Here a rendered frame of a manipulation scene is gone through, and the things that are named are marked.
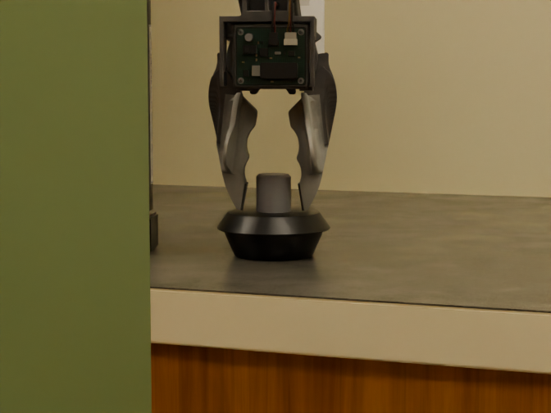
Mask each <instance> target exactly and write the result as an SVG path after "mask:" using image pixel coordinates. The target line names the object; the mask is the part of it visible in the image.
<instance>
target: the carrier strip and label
mask: <svg viewBox="0 0 551 413"><path fill-rule="evenodd" d="M147 26H148V164H149V210H150V211H151V210H152V209H153V103H152V31H151V0H147Z"/></svg>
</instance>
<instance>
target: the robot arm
mask: <svg viewBox="0 0 551 413"><path fill-rule="evenodd" d="M238 1H239V8H240V12H241V16H219V36H220V52H219V53H217V64H216V69H215V71H214V74H213V76H212V77H211V80H210V84H209V90H208V101H209V107H210V111H211V115H212V121H213V124H214V128H215V131H216V147H217V151H218V156H219V160H220V164H221V172H222V176H223V180H224V183H225V187H226V190H227V192H228V194H229V195H230V198H231V200H232V202H233V203H234V205H235V207H236V209H237V210H241V211H242V210H243V208H244V200H245V196H246V192H247V187H248V182H247V180H246V177H245V166H246V163H247V161H248V159H249V153H248V147H247V142H248V136H249V134H250V132H251V131H252V129H253V128H254V127H255V125H256V122H257V109H256V108H255V107H254V106H253V105H252V104H251V103H250V102H249V101H248V100H247V99H246V98H245V97H244V96H243V93H242V91H250V93H251V94H257V93H258V91H259V90H260V89H286V90H287V91H288V93H289V94H296V89H299V91H304V93H301V99H300V100H299V101H298V102H297V103H296V104H295V105H294V106H293V107H292V108H291V109H290V110H289V123H290V127H291V128H292V129H293V130H294V132H295V133H296V135H297V137H298V144H299V148H298V155H297V161H298V163H299V165H300V168H301V179H300V182H299V183H298V191H299V196H300V201H301V207H302V211H306V210H308V208H309V207H310V205H311V203H312V201H313V199H314V197H315V196H316V193H317V190H318V189H319V186H320V183H321V177H322V173H323V170H324V165H325V161H326V153H327V149H328V146H329V141H330V134H331V130H332V126H333V122H334V118H335V110H336V105H337V90H336V84H335V79H334V76H333V74H332V72H331V69H330V65H329V54H328V53H327V52H325V53H320V54H318V52H317V49H316V42H317V41H318V40H320V39H321V36H320V35H319V34H318V33H317V31H316V17H315V16H302V15H301V9H300V2H299V0H238ZM226 40H228V41H229V42H230V43H229V47H228V50H227V53H226Z"/></svg>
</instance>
